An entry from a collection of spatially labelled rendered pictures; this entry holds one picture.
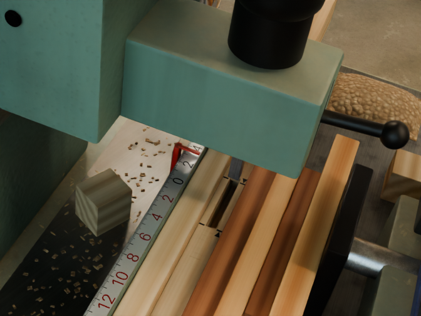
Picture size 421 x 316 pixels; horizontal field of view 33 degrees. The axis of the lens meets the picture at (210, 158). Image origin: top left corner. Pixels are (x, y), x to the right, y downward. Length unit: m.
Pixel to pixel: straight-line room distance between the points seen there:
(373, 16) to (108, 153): 2.01
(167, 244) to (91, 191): 0.19
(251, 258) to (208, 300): 0.04
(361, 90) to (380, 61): 1.74
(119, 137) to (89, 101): 0.32
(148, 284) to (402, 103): 0.36
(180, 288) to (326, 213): 0.12
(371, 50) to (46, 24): 2.11
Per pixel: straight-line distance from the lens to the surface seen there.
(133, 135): 0.79
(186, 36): 0.48
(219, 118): 0.47
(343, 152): 0.57
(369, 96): 0.72
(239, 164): 0.54
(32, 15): 0.45
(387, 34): 2.61
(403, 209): 0.56
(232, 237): 0.51
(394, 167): 0.63
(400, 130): 0.48
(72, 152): 0.73
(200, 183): 0.54
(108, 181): 0.68
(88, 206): 0.67
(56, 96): 0.48
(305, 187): 0.56
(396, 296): 0.50
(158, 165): 0.76
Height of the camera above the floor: 1.34
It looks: 44 degrees down
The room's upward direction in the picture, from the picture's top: 11 degrees clockwise
